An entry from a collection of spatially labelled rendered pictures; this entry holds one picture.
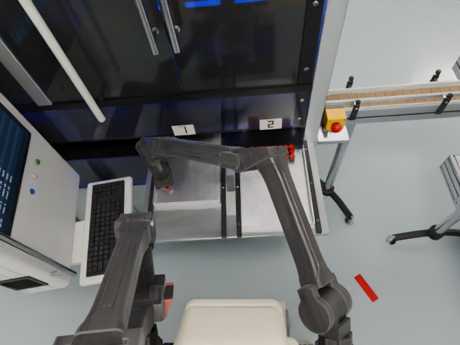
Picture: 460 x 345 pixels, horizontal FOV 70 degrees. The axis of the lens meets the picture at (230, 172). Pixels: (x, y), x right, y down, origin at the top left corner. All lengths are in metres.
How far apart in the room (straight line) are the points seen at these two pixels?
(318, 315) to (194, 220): 0.66
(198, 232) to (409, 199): 1.58
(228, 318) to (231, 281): 1.40
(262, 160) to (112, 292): 0.42
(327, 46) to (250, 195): 0.59
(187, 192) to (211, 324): 0.74
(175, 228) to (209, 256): 0.89
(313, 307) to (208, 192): 0.70
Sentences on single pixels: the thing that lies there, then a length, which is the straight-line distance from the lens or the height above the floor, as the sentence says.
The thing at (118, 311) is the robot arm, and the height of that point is 1.56.
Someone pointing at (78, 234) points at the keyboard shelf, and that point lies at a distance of 1.51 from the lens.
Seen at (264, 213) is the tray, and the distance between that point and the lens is 1.26.
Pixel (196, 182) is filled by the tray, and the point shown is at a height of 0.88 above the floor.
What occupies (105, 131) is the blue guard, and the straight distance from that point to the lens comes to 1.40.
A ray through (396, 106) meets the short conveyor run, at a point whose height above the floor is 0.93.
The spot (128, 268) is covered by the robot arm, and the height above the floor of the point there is 1.50.
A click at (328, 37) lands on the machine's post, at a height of 1.39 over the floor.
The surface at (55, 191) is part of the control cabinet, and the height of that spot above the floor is 0.98.
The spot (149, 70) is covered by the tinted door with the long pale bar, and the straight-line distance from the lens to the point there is 1.13.
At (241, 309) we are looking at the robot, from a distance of 0.71.
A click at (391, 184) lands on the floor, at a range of 2.47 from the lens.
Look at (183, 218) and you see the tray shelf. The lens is 1.29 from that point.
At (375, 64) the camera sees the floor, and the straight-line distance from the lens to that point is 3.19.
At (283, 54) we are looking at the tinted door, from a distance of 1.08.
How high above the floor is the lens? 2.03
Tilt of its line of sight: 59 degrees down
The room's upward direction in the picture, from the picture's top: 10 degrees counter-clockwise
